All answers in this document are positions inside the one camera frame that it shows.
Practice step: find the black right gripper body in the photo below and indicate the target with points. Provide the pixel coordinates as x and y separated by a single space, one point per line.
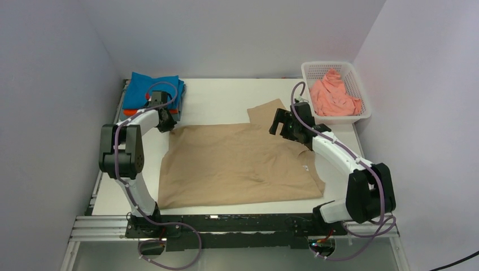
290 128

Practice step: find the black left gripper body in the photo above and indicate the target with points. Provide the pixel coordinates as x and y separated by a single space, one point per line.
169 124

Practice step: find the beige t shirt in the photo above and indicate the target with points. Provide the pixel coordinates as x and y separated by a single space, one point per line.
228 164

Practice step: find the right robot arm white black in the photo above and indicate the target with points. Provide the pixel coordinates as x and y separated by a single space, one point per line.
369 192

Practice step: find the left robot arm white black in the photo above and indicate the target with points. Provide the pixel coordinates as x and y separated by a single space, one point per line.
122 157

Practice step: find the folded orange t shirt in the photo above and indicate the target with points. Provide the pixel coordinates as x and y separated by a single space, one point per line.
131 112

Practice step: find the folded blue t shirt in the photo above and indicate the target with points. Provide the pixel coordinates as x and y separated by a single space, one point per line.
141 85

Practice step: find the pink t shirt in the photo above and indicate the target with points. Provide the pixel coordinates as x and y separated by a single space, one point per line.
330 98

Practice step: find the white plastic laundry basket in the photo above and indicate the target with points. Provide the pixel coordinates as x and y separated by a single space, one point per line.
313 71

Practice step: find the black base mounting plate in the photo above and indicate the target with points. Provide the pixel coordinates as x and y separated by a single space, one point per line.
184 232

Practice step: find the aluminium frame rail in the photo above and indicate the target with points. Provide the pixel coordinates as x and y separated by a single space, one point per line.
98 242

